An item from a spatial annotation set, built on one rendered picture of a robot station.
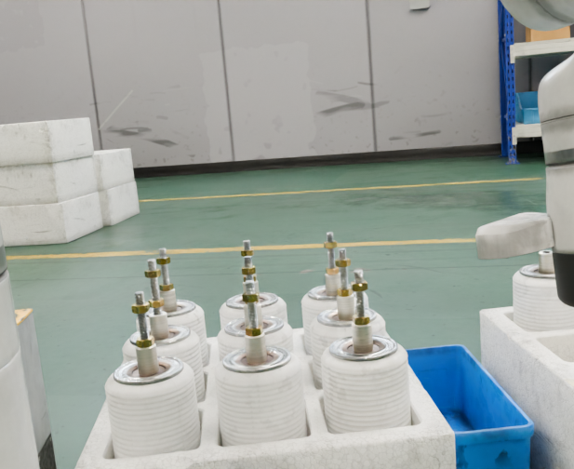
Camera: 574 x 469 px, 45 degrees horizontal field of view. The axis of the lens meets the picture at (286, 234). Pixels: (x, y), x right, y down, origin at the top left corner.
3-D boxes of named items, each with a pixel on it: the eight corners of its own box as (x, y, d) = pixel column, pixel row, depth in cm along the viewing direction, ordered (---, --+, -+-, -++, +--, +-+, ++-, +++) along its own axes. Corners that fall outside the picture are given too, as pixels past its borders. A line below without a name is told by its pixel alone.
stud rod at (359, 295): (367, 335, 77) (364, 269, 76) (365, 338, 76) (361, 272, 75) (359, 335, 78) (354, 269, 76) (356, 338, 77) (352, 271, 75)
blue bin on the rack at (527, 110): (513, 122, 518) (512, 93, 514) (567, 117, 510) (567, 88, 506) (521, 125, 470) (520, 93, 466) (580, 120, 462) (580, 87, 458)
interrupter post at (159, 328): (161, 334, 89) (158, 310, 89) (174, 337, 88) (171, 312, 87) (147, 341, 87) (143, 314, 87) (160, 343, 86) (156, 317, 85)
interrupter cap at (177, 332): (163, 326, 93) (162, 321, 93) (203, 333, 88) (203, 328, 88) (117, 343, 87) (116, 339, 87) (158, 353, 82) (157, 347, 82)
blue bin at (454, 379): (540, 516, 86) (538, 426, 84) (451, 526, 85) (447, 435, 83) (465, 412, 115) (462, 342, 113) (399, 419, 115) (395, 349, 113)
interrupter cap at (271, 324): (295, 323, 89) (295, 317, 89) (261, 342, 83) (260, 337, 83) (247, 317, 93) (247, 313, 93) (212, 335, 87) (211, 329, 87)
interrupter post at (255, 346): (249, 368, 75) (246, 339, 75) (244, 361, 77) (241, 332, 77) (271, 364, 76) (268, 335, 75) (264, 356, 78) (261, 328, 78)
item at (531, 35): (570, 38, 456) (569, 6, 452) (530, 42, 461) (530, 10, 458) (562, 41, 485) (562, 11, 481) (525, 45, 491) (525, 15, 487)
